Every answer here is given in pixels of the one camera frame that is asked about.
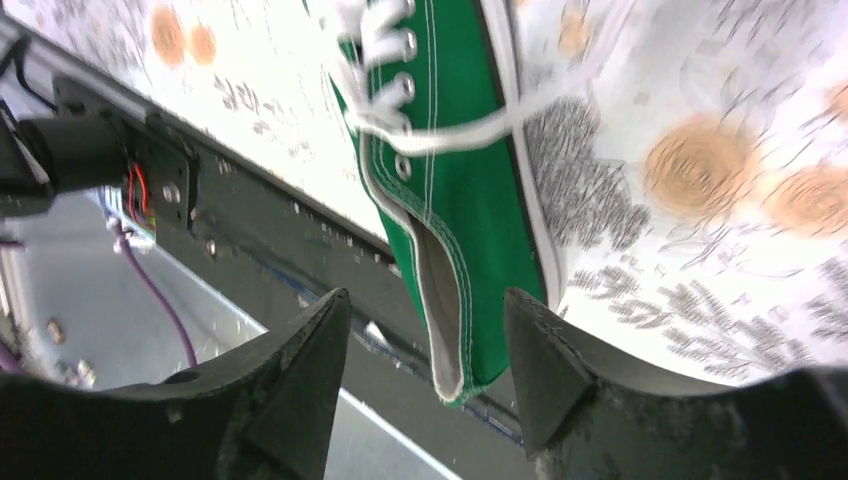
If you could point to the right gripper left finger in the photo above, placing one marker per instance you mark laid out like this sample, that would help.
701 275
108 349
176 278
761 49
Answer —
264 410

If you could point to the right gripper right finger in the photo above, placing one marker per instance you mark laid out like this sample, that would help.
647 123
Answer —
589 410

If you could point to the green white sneaker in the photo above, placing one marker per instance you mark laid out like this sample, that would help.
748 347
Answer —
463 228

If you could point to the white shoelace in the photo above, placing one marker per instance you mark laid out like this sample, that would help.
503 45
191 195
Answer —
432 77

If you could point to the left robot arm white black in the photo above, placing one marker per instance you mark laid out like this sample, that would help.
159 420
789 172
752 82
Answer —
43 158

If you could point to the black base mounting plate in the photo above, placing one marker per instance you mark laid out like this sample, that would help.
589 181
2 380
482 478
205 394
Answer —
390 424

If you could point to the floral patterned table mat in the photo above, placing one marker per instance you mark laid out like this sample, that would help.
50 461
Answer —
695 189

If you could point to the aluminium frame rail front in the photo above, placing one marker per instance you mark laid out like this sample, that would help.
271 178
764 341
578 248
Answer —
225 196

